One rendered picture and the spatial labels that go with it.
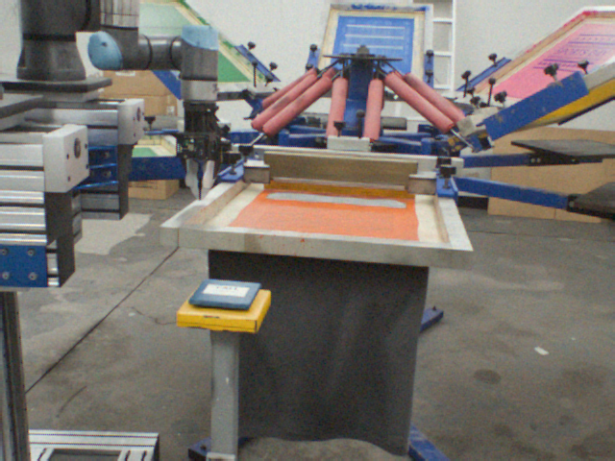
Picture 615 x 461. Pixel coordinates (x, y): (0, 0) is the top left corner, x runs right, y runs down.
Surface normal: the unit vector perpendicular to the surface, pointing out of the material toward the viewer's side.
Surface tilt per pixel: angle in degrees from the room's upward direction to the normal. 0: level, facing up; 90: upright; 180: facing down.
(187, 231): 88
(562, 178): 78
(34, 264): 90
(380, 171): 88
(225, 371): 90
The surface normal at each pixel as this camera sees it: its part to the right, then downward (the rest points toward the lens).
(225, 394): -0.13, 0.28
